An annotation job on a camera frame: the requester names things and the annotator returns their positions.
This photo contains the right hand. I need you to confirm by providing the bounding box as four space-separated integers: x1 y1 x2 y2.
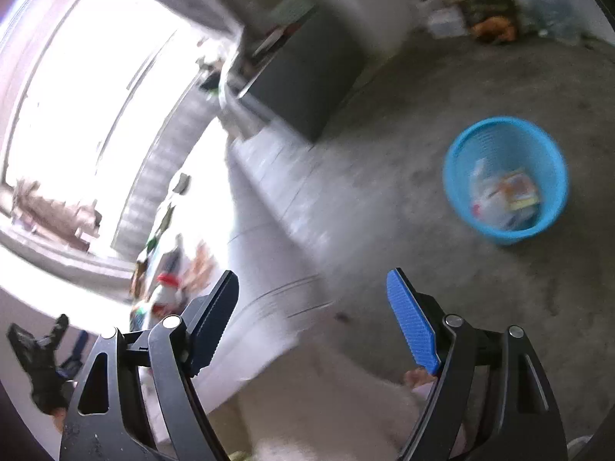
404 366 437 401

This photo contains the white milk bottle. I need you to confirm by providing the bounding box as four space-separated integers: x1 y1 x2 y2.
148 273 181 327

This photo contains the left hand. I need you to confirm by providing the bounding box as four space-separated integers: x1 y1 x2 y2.
51 407 67 433

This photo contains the orange toy on floor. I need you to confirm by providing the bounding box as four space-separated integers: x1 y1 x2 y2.
471 16 517 44

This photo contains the dark grey cabinet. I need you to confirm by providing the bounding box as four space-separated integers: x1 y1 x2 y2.
238 7 367 143

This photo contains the blue plastic waste basket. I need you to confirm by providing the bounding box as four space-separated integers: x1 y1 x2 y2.
443 117 569 245

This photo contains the floral tablecloth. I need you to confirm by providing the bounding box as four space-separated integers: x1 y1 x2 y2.
163 121 331 411

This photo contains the large clear water jug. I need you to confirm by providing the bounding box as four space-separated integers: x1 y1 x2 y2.
530 0 584 46

